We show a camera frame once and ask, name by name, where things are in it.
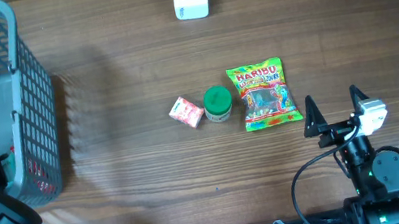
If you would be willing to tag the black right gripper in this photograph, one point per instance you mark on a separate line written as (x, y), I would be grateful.
(334, 131)

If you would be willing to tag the teal wet wipes pack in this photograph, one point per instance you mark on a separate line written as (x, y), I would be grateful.
(8, 165)

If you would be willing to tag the Haribo gummy worms bag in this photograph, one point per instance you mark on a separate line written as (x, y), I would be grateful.
(264, 92)

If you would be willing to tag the green lid jar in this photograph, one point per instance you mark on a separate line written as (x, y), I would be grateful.
(217, 104)

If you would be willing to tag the red white small box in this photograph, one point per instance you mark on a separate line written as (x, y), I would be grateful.
(186, 112)

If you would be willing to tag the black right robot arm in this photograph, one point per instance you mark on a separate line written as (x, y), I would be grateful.
(374, 172)

